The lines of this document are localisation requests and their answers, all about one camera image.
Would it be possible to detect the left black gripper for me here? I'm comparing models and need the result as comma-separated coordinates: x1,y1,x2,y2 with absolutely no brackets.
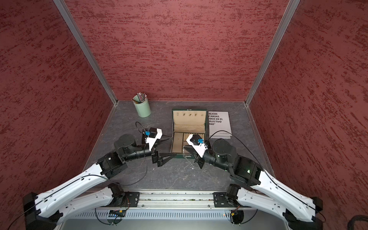
123,132,176,166

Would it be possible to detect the silver jewelry chain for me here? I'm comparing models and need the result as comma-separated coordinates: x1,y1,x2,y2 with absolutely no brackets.
185,153,196,171

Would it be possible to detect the green jewelry box beige lining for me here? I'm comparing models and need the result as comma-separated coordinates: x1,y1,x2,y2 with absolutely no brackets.
171,109,208,158

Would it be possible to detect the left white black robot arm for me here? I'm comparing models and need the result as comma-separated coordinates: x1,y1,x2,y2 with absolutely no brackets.
23,132,175,230

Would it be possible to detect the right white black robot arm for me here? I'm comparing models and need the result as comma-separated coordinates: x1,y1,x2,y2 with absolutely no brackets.
184,134,323,230

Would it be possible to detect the white printed paper sheet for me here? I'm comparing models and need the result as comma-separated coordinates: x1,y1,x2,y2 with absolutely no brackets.
208,111,232,139

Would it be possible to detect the mint green pencil cup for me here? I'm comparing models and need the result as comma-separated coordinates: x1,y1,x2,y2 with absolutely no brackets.
132,95,151,117

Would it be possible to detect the coloured pencils bundle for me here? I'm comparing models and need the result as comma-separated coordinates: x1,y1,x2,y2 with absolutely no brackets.
137,93,147,103

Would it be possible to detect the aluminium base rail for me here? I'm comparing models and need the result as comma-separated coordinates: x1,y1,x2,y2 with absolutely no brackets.
63,189,291,210

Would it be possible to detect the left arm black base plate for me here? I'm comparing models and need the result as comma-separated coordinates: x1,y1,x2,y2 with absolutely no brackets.
109,192,140,208

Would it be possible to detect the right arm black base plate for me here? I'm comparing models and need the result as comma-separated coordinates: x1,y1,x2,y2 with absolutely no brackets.
213,192,239,208

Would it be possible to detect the left aluminium corner post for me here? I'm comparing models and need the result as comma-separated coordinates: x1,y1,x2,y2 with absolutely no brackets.
53,0,118,106

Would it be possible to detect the aluminium corner post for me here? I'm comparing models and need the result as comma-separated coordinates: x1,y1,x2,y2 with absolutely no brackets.
53,0,118,106
245,0,300,107

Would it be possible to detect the right aluminium corner post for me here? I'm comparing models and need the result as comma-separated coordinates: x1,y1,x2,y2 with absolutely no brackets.
245,0,300,107

